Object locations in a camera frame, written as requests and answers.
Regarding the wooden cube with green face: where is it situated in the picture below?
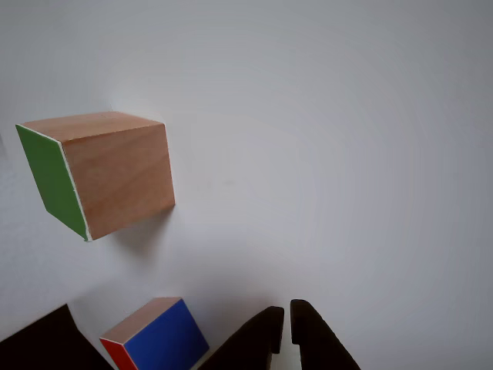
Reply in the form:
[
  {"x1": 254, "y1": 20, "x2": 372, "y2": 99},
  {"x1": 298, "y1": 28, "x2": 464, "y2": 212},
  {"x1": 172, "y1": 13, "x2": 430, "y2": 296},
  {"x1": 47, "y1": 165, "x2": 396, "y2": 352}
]
[{"x1": 15, "y1": 111, "x2": 176, "y2": 243}]

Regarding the wooden cube with red face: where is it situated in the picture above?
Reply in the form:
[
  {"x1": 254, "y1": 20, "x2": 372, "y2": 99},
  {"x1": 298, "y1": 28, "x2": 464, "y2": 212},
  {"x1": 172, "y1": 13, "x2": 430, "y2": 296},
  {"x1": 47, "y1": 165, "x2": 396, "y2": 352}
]
[{"x1": 99, "y1": 296, "x2": 211, "y2": 370}]

